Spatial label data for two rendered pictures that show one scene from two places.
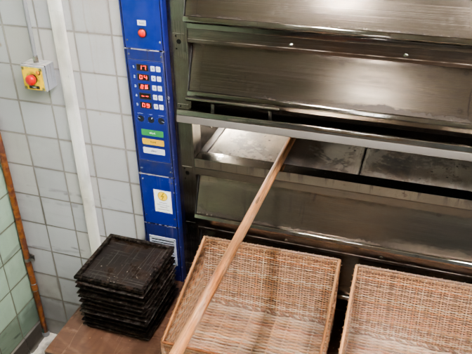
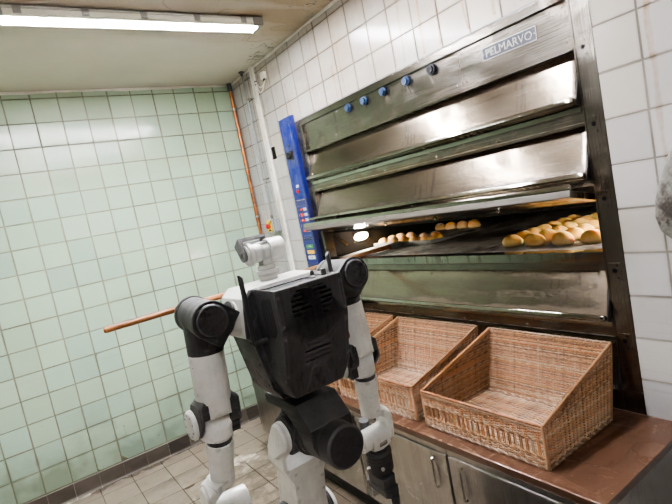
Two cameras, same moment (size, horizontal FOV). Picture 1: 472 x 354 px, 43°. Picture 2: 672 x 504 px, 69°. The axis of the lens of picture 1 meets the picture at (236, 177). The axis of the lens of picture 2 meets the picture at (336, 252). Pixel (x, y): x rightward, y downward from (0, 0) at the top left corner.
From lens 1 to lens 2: 2.08 m
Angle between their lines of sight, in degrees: 43
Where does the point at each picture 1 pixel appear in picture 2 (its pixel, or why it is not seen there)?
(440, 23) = (389, 147)
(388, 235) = (409, 292)
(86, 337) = not seen: hidden behind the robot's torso
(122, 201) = not seen: hidden behind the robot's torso
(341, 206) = (388, 277)
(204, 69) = (322, 204)
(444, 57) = (399, 166)
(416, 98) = (395, 194)
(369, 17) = (365, 154)
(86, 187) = not seen: hidden behind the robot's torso
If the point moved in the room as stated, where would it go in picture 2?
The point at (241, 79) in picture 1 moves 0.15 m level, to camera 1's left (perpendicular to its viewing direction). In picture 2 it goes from (333, 205) to (315, 209)
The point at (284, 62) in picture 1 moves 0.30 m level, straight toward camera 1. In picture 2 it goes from (348, 191) to (313, 198)
